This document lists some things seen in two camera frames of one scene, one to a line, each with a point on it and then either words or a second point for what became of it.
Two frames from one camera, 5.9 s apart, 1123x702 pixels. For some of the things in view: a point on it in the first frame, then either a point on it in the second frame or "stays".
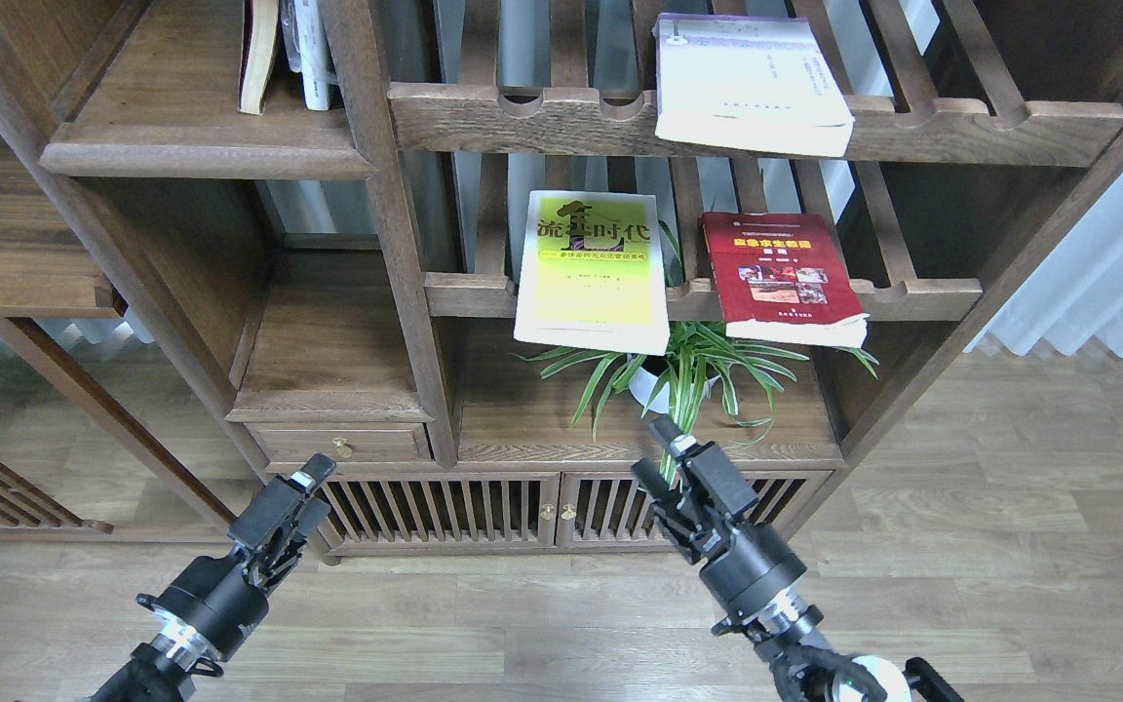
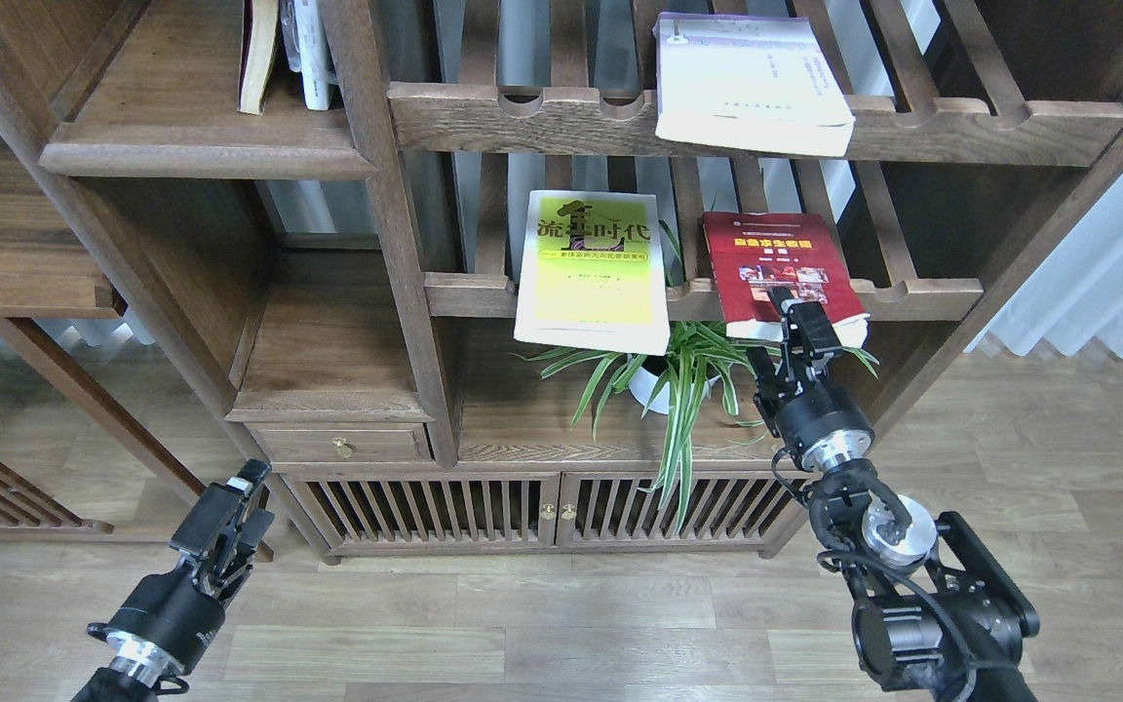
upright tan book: [258, 43] stays
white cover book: [759, 81] stays
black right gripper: [756, 580] → [802, 408]
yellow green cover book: [591, 273] stays
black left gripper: [208, 610] → [168, 621]
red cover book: [784, 277] stays
